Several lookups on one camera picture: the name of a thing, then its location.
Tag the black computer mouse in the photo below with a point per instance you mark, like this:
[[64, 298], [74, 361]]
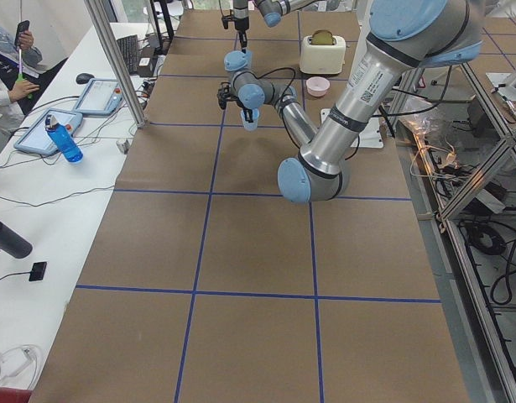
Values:
[[83, 78]]

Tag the far teach pendant tablet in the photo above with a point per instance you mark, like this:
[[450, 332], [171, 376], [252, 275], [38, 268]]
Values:
[[101, 97]]

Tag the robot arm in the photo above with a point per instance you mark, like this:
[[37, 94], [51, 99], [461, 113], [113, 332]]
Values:
[[403, 35], [272, 12]]

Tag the aluminium side frame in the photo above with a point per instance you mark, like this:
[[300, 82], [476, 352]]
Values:
[[462, 121]]

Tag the blue water bottle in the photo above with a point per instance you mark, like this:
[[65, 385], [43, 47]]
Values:
[[62, 139]]

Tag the aluminium frame post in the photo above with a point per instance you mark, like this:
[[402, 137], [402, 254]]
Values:
[[104, 32]]

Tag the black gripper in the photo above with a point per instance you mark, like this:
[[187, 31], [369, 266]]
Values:
[[242, 24], [247, 112]]

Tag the seated person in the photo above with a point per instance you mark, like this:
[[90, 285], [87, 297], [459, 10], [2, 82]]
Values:
[[13, 91]]

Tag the near teach pendant tablet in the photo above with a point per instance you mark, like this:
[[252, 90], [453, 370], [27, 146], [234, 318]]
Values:
[[36, 140]]

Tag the cream toaster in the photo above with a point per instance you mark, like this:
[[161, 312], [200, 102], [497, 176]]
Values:
[[317, 59]]

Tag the black thermos bottle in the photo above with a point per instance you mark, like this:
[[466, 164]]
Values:
[[13, 244]]

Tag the light blue cup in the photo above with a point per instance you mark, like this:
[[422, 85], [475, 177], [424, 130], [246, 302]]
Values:
[[251, 126], [248, 54]]

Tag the bread slice in toaster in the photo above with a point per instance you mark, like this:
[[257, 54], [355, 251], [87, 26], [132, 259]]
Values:
[[322, 37]]

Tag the pink bowl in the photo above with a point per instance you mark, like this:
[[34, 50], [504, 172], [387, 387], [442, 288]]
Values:
[[317, 86]]

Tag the small black square pad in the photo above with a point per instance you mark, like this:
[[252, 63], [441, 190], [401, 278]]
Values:
[[37, 272]]

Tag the black keyboard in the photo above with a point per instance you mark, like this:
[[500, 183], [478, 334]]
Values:
[[128, 47]]

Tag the teach pendant tablet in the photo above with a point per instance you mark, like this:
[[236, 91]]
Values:
[[36, 140], [101, 97]]

